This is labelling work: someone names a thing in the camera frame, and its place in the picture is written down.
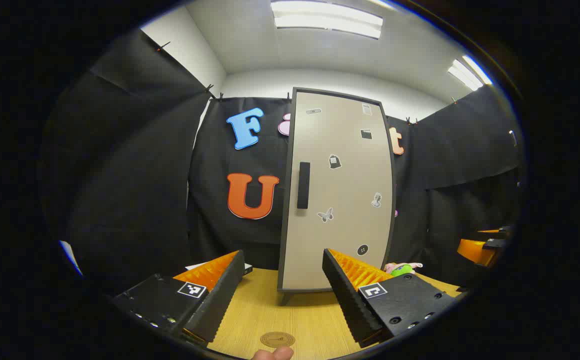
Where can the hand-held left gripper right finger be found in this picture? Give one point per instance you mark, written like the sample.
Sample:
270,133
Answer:
350,300

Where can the white book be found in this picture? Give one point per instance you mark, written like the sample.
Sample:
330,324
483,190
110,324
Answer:
196,266

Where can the beige cabinet door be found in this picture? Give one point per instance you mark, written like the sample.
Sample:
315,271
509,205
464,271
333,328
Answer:
345,190

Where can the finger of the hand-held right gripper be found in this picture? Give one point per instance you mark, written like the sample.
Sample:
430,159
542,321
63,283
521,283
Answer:
475,251
495,231

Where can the ceiling light panel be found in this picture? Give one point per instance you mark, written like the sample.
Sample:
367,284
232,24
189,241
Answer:
327,20
467,72

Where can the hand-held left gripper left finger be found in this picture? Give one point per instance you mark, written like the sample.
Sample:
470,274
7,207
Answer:
220,300

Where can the black backdrop cloth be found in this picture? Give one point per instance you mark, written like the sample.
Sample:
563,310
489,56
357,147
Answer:
135,175

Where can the pink and green plush toy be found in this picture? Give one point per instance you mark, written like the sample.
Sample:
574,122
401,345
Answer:
402,270

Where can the white paper sheet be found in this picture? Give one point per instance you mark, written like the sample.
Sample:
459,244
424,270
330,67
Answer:
71,257

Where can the round brown coaster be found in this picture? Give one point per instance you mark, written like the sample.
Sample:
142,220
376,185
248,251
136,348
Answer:
277,340

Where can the dark grey cabinet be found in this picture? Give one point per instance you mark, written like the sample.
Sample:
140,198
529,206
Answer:
287,298

